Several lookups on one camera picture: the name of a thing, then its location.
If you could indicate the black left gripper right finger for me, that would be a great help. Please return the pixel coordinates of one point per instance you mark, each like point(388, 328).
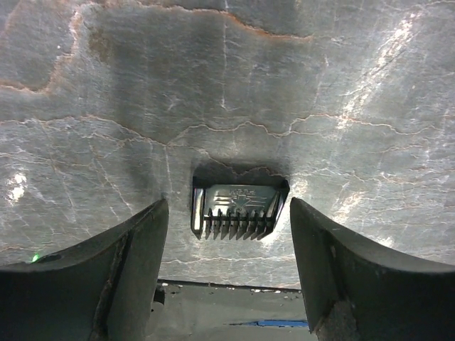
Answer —
point(357, 289)

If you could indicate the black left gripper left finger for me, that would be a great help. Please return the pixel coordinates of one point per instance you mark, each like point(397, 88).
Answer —
point(99, 289)

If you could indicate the black comb guard attachment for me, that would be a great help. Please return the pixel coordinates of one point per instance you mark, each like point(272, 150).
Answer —
point(236, 210)

